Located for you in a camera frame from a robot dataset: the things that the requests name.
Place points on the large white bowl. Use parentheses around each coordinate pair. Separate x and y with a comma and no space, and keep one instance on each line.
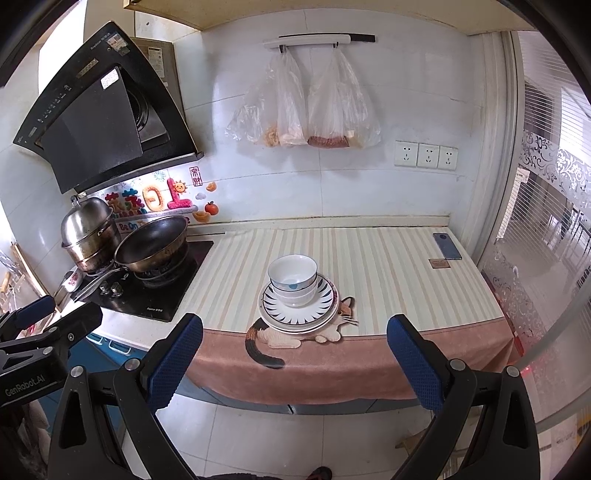
(293,272)

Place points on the black range hood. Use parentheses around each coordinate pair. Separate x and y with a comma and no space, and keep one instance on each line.
(92,115)

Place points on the black gas stove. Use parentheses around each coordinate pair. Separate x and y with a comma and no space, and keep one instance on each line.
(161,290)

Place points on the dark blue smartphone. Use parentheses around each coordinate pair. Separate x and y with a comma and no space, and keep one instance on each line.
(447,245)

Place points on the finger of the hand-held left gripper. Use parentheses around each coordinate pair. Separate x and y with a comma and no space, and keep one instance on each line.
(32,309)

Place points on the blue base cabinet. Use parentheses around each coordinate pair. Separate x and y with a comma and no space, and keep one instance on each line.
(115,348)

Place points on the person's shoe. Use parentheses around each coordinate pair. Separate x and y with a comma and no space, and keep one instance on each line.
(320,474)

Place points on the small brown card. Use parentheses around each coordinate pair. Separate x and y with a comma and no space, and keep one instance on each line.
(438,263)

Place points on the patterned plates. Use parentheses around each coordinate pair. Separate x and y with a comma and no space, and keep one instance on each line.
(295,328)

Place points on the white bowl with blue print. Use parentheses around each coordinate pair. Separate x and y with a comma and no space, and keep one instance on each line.
(295,300)

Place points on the dark frying pan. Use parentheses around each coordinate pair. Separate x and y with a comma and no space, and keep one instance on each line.
(152,244)

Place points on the blue leaf pattern plate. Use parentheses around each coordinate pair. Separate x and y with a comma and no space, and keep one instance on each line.
(318,302)

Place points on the cardboard piece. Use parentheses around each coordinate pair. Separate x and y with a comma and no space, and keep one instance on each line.
(415,441)

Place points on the stainless steel steamer pot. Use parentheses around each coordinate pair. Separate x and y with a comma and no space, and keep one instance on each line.
(87,230)

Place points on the striped tablecloth with cat print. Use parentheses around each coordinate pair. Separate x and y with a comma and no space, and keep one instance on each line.
(392,286)

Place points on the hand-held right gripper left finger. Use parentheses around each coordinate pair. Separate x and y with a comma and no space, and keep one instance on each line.
(175,360)

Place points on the small enamel cup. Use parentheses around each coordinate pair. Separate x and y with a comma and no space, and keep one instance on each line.
(71,280)

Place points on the colourful wall stickers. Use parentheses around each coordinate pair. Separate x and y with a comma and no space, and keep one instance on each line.
(161,196)

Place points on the clear plastic bag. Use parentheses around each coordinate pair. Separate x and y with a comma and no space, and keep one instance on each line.
(292,115)
(341,115)
(251,115)

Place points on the white wall socket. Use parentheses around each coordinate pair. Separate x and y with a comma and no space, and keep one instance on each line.
(448,158)
(428,155)
(406,153)

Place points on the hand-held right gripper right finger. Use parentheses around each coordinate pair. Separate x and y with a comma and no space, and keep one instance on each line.
(411,364)

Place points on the white wall hook rail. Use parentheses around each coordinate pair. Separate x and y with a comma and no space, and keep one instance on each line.
(318,40)

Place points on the wooden wall cabinet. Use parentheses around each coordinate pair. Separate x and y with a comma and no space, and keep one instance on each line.
(323,11)

